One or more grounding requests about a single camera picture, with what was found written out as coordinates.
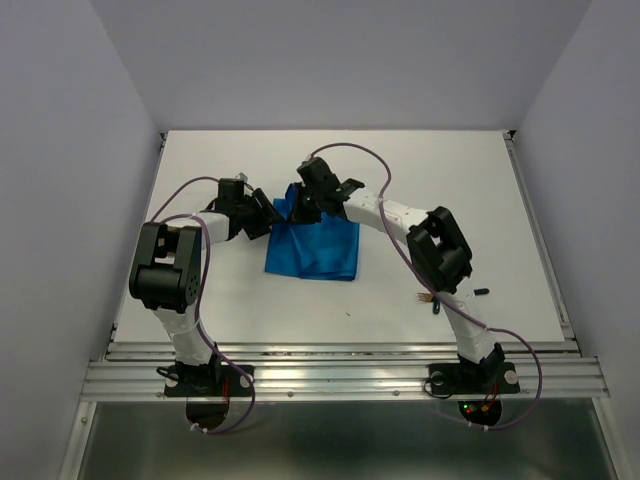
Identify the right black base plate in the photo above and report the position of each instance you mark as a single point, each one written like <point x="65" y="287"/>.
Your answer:
<point x="451" y="379"/>

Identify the gold fork green handle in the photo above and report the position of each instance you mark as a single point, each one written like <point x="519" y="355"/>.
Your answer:
<point x="429" y="298"/>

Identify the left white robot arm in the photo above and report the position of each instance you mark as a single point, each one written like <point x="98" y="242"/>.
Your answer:
<point x="169" y="272"/>

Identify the blue cloth napkin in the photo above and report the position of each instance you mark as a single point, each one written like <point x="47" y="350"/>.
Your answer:
<point x="327" y="250"/>

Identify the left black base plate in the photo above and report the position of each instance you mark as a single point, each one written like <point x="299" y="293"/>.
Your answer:
<point x="228" y="383"/>

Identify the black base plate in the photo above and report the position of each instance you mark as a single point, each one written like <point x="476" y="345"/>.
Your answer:
<point x="228" y="383"/>
<point x="451" y="379"/>

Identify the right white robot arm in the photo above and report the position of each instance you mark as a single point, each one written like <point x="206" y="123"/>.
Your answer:
<point x="439" y="257"/>

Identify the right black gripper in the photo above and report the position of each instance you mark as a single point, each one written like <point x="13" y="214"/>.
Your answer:
<point x="298" y="216"/>

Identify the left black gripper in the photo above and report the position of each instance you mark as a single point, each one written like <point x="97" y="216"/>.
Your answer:
<point x="267" y="215"/>

